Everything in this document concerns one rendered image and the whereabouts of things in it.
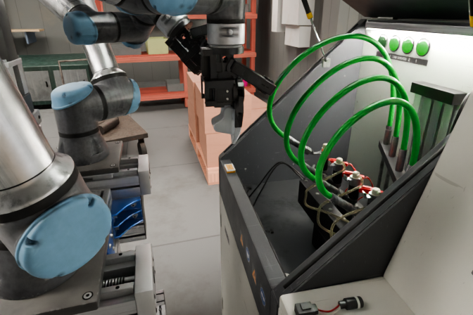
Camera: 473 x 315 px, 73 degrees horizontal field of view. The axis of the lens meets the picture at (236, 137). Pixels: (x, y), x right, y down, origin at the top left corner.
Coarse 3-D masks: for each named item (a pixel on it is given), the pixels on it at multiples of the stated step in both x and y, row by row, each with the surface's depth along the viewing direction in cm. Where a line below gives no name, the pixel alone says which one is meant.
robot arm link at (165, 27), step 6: (162, 18) 77; (168, 18) 77; (174, 18) 77; (180, 18) 77; (156, 24) 79; (162, 24) 78; (168, 24) 77; (174, 24) 77; (162, 30) 79; (168, 30) 78; (168, 36) 80
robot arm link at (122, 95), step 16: (96, 48) 101; (96, 64) 101; (112, 64) 103; (96, 80) 101; (112, 80) 101; (128, 80) 107; (112, 96) 100; (128, 96) 103; (112, 112) 101; (128, 112) 106
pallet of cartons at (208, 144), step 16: (192, 80) 327; (192, 96) 335; (192, 112) 351; (208, 112) 269; (256, 112) 334; (192, 128) 365; (208, 128) 274; (208, 144) 279; (224, 144) 283; (208, 160) 285; (208, 176) 287
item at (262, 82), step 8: (232, 64) 64; (240, 64) 64; (232, 72) 64; (240, 72) 64; (248, 72) 65; (256, 72) 69; (248, 80) 66; (256, 80) 66; (264, 80) 66; (256, 88) 69; (264, 88) 67; (272, 88) 68
